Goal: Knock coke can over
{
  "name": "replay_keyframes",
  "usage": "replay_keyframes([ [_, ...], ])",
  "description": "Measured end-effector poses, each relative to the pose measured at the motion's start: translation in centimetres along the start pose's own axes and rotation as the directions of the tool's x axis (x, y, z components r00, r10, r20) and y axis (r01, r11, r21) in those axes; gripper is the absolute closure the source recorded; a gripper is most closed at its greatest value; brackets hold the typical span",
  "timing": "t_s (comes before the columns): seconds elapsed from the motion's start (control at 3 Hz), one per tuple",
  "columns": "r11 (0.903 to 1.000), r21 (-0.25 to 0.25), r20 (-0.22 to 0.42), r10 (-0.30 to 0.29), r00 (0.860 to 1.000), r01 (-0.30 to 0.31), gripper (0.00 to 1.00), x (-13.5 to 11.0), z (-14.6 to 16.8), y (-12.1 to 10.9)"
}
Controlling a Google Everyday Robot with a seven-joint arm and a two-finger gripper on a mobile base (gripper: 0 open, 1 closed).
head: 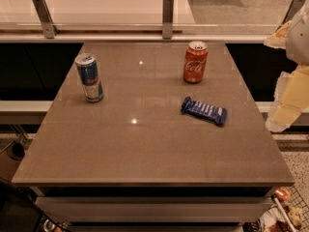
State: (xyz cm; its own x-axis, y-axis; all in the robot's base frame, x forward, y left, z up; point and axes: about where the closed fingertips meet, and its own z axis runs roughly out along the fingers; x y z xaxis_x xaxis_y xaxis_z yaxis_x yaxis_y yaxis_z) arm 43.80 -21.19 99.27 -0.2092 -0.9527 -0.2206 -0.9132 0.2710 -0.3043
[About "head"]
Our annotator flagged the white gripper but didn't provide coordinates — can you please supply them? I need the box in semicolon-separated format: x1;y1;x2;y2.
264;0;309;132

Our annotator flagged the red coca-cola can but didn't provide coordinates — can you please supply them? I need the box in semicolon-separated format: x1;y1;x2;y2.
183;41;209;83

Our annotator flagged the blue silver red bull can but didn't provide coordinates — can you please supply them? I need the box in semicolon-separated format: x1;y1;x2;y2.
74;53;103;102

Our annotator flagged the blue snack bar wrapper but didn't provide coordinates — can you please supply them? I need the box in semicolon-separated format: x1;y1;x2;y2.
181;97;227;126

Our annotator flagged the white drawer cabinet front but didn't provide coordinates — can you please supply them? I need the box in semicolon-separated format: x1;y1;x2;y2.
36;197;272;223

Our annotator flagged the dark round object at left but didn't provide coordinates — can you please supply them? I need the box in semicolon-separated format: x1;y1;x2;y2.
6;141;25;161

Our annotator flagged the right metal railing bracket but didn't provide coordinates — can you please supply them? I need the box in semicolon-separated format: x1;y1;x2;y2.
278;0;308;36

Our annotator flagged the metal railing bracket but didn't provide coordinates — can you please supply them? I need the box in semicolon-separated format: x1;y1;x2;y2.
162;0;174;40
32;0;58;39
278;0;308;36

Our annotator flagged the middle metal railing bracket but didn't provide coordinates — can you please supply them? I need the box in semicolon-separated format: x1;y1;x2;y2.
162;0;174;40

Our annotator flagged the wire basket with snacks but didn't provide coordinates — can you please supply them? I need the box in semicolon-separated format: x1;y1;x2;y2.
258;187;309;232

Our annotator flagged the left metal railing bracket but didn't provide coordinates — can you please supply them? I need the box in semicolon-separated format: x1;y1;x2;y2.
32;0;58;39

